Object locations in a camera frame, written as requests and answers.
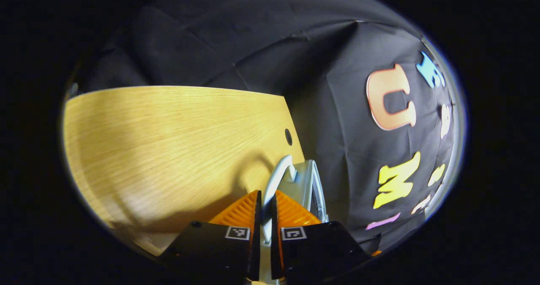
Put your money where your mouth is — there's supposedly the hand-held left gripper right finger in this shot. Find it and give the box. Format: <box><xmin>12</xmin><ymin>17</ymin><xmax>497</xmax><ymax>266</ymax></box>
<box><xmin>270</xmin><ymin>190</ymin><xmax>374</xmax><ymax>282</ymax></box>

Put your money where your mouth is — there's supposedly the black backdrop cloth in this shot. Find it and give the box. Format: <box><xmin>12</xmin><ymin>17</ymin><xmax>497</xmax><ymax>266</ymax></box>
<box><xmin>70</xmin><ymin>0</ymin><xmax>464</xmax><ymax>256</ymax></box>

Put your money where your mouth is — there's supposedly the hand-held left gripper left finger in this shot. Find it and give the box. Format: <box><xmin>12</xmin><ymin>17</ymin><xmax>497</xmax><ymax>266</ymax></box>
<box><xmin>162</xmin><ymin>189</ymin><xmax>262</xmax><ymax>282</ymax></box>

